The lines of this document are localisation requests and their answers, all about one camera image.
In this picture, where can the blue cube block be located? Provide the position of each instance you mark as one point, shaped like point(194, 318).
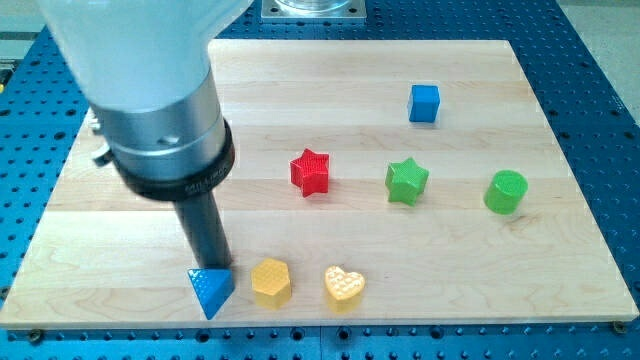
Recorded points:
point(423, 103)

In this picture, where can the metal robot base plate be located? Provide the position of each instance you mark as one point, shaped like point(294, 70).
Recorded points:
point(299, 10)

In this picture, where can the yellow heart block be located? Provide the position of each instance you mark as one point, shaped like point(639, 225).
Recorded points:
point(344, 289)

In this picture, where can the green cylinder block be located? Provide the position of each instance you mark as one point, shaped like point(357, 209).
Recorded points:
point(505, 192)

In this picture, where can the yellow hexagon block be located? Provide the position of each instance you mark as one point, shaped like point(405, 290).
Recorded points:
point(271, 283)

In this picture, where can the green star block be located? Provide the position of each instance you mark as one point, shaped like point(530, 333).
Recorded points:
point(405, 181)

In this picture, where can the blue triangle block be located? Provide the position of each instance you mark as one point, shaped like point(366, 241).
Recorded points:
point(212, 288)

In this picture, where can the red star block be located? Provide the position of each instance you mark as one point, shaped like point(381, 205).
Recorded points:
point(310, 172)

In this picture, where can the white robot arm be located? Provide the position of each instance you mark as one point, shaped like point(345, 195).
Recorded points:
point(145, 70)

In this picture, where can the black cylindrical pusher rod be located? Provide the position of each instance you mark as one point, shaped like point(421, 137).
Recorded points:
point(202, 225)

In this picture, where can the wooden board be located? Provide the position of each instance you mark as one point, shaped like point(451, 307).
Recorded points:
point(103, 257)

